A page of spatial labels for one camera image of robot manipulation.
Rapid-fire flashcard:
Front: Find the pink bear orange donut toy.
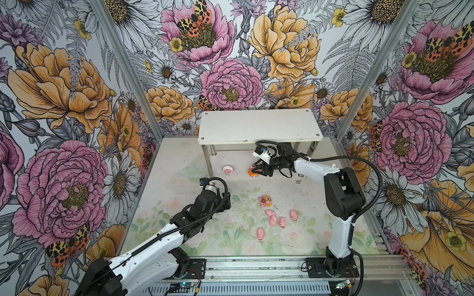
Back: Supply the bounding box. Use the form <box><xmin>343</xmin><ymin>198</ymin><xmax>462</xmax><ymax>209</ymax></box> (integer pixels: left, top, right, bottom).
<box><xmin>248</xmin><ymin>168</ymin><xmax>259</xmax><ymax>178</ymax></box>

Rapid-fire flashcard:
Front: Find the white hooded pink doll toy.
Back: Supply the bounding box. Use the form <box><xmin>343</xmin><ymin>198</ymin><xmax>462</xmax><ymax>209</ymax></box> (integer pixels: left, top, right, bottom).
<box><xmin>222</xmin><ymin>165</ymin><xmax>234</xmax><ymax>175</ymax></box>

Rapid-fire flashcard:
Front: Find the black cable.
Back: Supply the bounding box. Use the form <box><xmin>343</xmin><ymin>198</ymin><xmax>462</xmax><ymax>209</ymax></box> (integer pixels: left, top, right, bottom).
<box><xmin>84</xmin><ymin>176</ymin><xmax>229</xmax><ymax>282</ymax></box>
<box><xmin>254</xmin><ymin>139</ymin><xmax>383</xmax><ymax>223</ymax></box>

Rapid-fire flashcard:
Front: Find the white vented cable duct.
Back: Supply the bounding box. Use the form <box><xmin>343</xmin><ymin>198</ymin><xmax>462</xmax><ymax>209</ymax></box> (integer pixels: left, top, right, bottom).
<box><xmin>137</xmin><ymin>280</ymin><xmax>332</xmax><ymax>296</ymax></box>

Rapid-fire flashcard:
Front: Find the aluminium corner post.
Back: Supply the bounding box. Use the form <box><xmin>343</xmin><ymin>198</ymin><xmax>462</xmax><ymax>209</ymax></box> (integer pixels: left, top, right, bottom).
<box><xmin>335</xmin><ymin>1</ymin><xmax>420</xmax><ymax>141</ymax></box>
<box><xmin>91</xmin><ymin>1</ymin><xmax>163</xmax><ymax>144</ymax></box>

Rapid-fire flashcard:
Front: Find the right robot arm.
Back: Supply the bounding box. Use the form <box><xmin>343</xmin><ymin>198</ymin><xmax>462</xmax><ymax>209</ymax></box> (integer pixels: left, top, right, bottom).
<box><xmin>251</xmin><ymin>140</ymin><xmax>365</xmax><ymax>277</ymax></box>

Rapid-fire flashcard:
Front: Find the right aluminium corner post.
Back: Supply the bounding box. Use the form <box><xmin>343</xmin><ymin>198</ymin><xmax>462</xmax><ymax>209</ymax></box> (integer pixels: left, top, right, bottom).
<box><xmin>335</xmin><ymin>1</ymin><xmax>420</xmax><ymax>141</ymax></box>

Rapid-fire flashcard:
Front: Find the left aluminium corner post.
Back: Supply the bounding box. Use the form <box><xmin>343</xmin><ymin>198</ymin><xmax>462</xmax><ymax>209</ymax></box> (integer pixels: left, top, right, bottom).
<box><xmin>91</xmin><ymin>1</ymin><xmax>163</xmax><ymax>144</ymax></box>

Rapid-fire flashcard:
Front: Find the white two-tier shelf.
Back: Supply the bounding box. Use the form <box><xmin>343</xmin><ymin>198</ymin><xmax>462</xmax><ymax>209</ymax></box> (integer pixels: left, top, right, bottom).
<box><xmin>198</xmin><ymin>109</ymin><xmax>323</xmax><ymax>181</ymax></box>

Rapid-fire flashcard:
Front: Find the pink pig toy left pair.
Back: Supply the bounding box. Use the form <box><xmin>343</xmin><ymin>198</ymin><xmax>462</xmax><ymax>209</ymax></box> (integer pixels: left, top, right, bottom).
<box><xmin>269</xmin><ymin>215</ymin><xmax>278</xmax><ymax>226</ymax></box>

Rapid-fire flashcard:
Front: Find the right black cable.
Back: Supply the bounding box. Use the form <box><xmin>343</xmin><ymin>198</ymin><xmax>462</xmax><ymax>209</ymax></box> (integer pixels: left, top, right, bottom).
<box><xmin>254</xmin><ymin>139</ymin><xmax>383</xmax><ymax>223</ymax></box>

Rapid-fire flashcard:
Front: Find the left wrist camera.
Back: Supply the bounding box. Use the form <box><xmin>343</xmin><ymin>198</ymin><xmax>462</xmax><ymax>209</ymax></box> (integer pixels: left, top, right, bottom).
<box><xmin>199</xmin><ymin>178</ymin><xmax>216</xmax><ymax>192</ymax></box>

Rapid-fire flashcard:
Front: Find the pink pig toy front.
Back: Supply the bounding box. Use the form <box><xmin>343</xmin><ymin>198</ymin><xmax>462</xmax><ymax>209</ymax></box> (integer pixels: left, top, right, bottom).
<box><xmin>256</xmin><ymin>228</ymin><xmax>265</xmax><ymax>241</ymax></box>

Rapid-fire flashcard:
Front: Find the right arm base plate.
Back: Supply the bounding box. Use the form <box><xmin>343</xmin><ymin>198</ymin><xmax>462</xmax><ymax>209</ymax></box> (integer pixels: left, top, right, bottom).
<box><xmin>301</xmin><ymin>257</ymin><xmax>360</xmax><ymax>278</ymax></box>

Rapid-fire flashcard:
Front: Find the pink bear yellow flower toy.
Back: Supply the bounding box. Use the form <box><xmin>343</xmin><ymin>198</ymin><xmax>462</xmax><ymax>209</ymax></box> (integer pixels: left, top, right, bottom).
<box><xmin>259</xmin><ymin>195</ymin><xmax>273</xmax><ymax>207</ymax></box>

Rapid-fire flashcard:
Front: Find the pink pig toy middle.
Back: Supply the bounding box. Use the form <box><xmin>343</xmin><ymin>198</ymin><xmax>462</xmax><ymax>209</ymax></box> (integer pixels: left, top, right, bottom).
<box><xmin>278</xmin><ymin>217</ymin><xmax>286</xmax><ymax>229</ymax></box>

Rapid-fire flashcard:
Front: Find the aluminium front rail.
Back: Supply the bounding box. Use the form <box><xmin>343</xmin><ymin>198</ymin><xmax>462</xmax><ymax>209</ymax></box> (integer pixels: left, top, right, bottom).
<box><xmin>193</xmin><ymin>254</ymin><xmax>413</xmax><ymax>282</ymax></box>

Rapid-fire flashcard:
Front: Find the pink pig toy right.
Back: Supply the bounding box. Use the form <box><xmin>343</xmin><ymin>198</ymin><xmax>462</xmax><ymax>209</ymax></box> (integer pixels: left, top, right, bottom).
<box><xmin>290</xmin><ymin>210</ymin><xmax>299</xmax><ymax>222</ymax></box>

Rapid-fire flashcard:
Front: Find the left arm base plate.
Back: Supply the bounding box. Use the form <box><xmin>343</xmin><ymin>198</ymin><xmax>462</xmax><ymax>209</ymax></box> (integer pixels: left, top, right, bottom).
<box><xmin>173</xmin><ymin>259</ymin><xmax>207</xmax><ymax>279</ymax></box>

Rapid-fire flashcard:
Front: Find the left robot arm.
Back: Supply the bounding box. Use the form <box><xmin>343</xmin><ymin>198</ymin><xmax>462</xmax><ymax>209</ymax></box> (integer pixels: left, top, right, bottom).
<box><xmin>76</xmin><ymin>189</ymin><xmax>230</xmax><ymax>296</ymax></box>

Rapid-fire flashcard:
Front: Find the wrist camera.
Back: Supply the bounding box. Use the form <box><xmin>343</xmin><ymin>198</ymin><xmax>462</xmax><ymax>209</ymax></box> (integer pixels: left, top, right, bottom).
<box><xmin>199</xmin><ymin>178</ymin><xmax>216</xmax><ymax>192</ymax></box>
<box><xmin>253</xmin><ymin>146</ymin><xmax>272</xmax><ymax>164</ymax></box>

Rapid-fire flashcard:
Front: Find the left black cable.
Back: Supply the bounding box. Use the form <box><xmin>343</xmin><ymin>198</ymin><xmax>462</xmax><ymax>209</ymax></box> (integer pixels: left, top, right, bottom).
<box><xmin>84</xmin><ymin>176</ymin><xmax>229</xmax><ymax>282</ymax></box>

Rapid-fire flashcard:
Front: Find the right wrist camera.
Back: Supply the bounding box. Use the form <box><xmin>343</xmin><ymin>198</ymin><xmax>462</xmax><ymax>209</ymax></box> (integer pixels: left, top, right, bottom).
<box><xmin>253</xmin><ymin>146</ymin><xmax>272</xmax><ymax>164</ymax></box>

